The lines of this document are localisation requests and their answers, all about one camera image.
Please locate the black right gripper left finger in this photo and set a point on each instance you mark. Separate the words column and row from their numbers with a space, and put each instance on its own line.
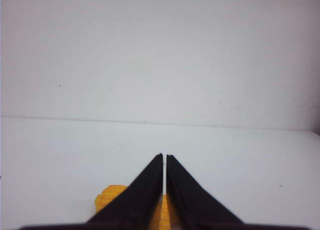
column 136, row 204

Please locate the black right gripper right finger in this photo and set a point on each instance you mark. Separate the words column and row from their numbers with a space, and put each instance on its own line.
column 192, row 203

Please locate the yellow toy corn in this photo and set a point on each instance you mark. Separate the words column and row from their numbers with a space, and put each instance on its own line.
column 164, row 217

